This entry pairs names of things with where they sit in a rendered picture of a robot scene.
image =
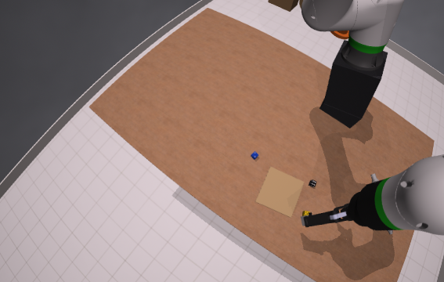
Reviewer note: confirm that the tan flat mat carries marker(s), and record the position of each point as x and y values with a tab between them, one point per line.
280	192

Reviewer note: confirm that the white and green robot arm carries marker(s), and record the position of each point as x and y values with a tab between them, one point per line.
413	199

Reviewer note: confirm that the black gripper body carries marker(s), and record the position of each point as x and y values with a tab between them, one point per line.
352	211

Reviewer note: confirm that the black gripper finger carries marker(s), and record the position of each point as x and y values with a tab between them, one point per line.
324	218

